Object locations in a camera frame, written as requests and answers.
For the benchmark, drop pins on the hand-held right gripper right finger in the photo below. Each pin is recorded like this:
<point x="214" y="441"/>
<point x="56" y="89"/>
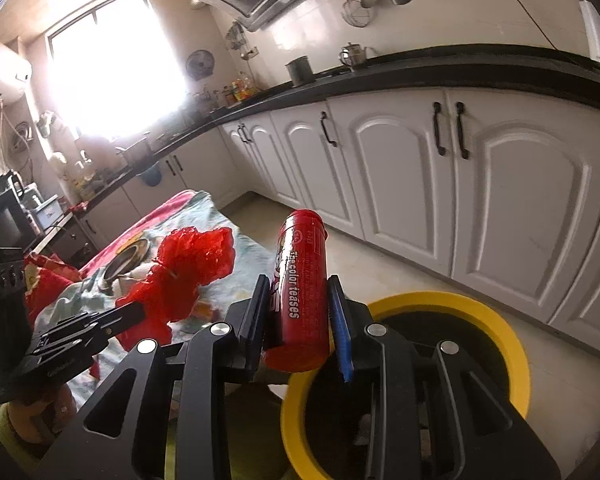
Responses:
<point x="340" y="330"/>

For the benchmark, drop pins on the round metal plate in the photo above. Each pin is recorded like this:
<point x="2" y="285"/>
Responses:
<point x="125" y="259"/>

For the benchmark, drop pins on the red can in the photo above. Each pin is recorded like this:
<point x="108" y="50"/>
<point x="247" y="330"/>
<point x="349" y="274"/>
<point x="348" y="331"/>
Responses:
<point x="300" y="270"/>

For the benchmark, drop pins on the black microwave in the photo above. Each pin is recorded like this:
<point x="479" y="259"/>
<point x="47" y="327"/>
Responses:
<point x="0" y="225"/>

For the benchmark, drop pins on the person's left hand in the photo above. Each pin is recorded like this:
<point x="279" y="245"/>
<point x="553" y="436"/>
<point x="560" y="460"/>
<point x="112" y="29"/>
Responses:
<point x="55" y="407"/>

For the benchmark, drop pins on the wall utensil rack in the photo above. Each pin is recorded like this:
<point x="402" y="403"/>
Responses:
<point x="241" y="40"/>

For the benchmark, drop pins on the white kitchen cabinets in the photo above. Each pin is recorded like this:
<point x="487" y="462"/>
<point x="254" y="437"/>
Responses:
<point x="405" y="170"/>

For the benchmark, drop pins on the yellow trash bin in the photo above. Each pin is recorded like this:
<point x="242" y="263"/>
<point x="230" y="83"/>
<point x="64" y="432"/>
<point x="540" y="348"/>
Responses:
<point x="500" y="330"/>

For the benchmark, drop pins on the red plastic bag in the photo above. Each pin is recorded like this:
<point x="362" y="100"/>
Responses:
<point x="195" y="260"/>

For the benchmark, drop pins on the small wall fan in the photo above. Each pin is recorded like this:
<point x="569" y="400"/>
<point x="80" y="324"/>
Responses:
<point x="200" y="65"/>

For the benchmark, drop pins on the blue plastic holder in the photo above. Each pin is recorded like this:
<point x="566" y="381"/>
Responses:
<point x="150" y="175"/>

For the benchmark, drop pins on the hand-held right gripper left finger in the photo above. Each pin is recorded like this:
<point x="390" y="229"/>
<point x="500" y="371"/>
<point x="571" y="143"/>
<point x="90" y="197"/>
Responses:
<point x="257" y="320"/>

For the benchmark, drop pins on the row of condiment bottles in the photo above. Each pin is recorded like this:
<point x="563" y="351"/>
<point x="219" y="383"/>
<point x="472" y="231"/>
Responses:
<point x="240" y="91"/>

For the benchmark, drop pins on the window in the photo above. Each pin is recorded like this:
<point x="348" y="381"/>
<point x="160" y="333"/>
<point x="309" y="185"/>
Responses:
<point x="115" y="60"/>

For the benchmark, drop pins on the white water heater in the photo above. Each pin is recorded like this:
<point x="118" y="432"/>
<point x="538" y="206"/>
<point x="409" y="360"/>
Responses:
<point x="5" y="70"/>

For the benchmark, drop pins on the printed blanket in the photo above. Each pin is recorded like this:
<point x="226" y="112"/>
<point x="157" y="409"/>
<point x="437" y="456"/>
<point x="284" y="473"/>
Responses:
<point x="205" y="210"/>

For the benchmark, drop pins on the black kettle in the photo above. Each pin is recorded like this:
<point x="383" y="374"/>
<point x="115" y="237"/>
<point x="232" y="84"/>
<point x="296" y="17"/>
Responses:
<point x="11" y="185"/>

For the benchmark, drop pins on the white plastic box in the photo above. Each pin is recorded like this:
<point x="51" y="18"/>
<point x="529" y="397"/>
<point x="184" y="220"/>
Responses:
<point x="46" y="212"/>

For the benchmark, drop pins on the metal teapot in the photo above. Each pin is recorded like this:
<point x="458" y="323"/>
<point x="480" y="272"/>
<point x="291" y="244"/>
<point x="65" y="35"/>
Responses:
<point x="352" y="55"/>

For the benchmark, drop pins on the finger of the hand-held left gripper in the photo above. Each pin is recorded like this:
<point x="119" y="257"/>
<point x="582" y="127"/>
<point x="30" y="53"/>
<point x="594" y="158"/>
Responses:
<point x="122" y="316"/>

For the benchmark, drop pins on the steel cooking pot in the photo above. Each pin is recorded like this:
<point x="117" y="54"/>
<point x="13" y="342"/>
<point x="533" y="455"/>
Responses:
<point x="134" y="152"/>

